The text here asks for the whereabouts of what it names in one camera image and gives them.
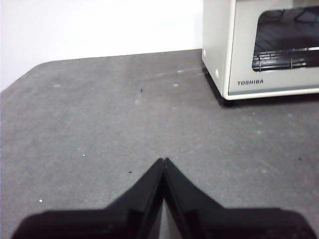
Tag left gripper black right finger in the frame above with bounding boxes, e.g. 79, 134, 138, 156
163, 157, 312, 239

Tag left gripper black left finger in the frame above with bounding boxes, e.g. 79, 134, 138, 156
11, 158, 165, 239

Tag glass oven door beige handle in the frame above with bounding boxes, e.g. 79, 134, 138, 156
228, 0, 319, 97

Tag cream Toshiba toaster oven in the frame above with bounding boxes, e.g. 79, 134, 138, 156
201, 0, 319, 108

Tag metal wire oven rack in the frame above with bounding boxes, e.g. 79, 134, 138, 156
252, 46, 319, 72

